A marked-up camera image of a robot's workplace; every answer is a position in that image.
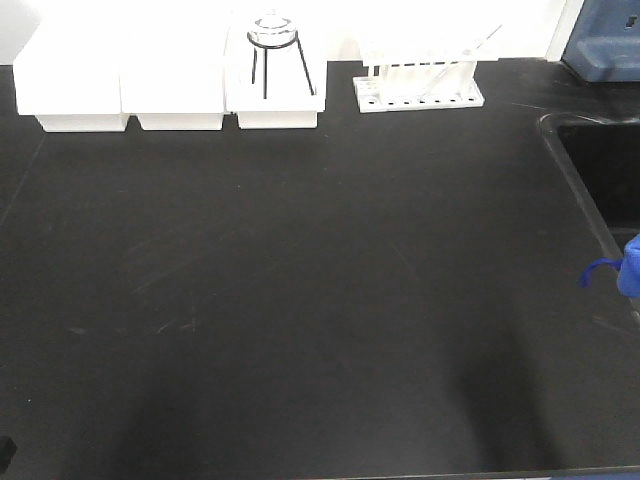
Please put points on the white storage bin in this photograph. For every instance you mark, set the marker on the white storage bin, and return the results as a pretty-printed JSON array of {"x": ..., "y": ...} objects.
[
  {"x": 172, "y": 76},
  {"x": 67, "y": 77},
  {"x": 290, "y": 107}
]

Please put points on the white test tube rack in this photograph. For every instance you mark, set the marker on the white test tube rack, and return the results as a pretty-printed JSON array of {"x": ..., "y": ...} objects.
[{"x": 416, "y": 71}]

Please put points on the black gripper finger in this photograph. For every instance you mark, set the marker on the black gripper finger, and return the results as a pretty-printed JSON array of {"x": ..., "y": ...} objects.
[{"x": 7, "y": 449}]

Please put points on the black lab sink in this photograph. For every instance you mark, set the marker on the black lab sink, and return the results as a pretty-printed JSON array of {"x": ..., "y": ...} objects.
[{"x": 599, "y": 159}]

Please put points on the black wire tripod stand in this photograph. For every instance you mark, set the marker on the black wire tripod stand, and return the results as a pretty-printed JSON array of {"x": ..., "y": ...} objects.
[{"x": 280, "y": 54}]

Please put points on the white right storage bin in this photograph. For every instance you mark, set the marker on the white right storage bin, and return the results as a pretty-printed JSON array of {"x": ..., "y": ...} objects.
[{"x": 290, "y": 107}]

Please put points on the white left storage bin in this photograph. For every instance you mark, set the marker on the white left storage bin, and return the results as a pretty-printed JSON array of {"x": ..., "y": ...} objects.
[{"x": 67, "y": 77}]

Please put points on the blue microfiber cloth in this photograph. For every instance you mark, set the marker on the blue microfiber cloth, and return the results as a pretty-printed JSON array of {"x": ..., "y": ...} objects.
[{"x": 627, "y": 268}]

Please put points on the white middle storage bin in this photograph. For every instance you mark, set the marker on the white middle storage bin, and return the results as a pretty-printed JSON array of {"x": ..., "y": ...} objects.
[{"x": 172, "y": 76}]

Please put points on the blue grey plastic container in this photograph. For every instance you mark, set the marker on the blue grey plastic container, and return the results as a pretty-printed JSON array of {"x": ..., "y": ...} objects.
[{"x": 604, "y": 43}]

